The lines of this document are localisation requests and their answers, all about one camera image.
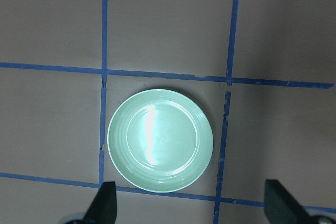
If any green plate near left arm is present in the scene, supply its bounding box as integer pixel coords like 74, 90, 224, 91
107, 89, 213, 193

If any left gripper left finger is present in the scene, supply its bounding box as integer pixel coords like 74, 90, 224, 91
83, 182, 117, 224

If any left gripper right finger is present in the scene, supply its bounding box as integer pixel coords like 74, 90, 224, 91
264, 179, 317, 224

